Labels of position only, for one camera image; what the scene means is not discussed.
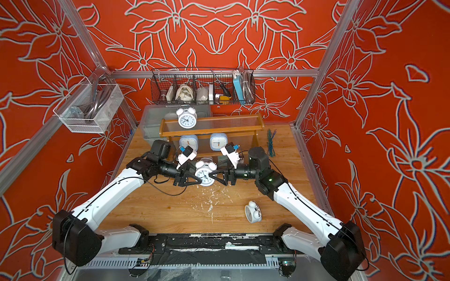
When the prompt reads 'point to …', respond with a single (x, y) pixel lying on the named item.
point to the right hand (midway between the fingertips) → (210, 173)
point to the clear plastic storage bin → (150, 117)
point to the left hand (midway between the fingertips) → (200, 177)
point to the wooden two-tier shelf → (242, 131)
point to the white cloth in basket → (184, 93)
